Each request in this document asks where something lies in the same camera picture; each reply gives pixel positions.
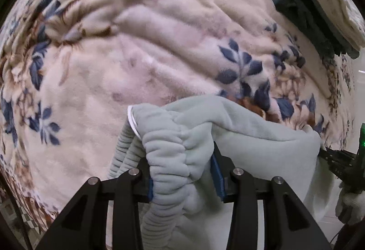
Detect pale green fleece pants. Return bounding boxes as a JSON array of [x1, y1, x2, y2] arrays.
[[108, 95, 340, 250]]

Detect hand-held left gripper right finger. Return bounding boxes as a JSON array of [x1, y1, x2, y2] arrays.
[[209, 142, 333, 250]]

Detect person's right hand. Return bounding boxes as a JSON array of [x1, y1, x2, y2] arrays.
[[335, 182, 365, 225]]

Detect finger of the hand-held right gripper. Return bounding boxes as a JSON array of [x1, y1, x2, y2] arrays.
[[317, 147, 357, 182]]

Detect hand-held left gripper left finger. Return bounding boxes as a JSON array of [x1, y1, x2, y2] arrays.
[[36, 158, 155, 250]]

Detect floral fleece blanket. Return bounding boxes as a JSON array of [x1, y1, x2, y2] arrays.
[[0, 0, 357, 242]]

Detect dark green folded cloth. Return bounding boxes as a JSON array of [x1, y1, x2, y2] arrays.
[[267, 0, 360, 60]]

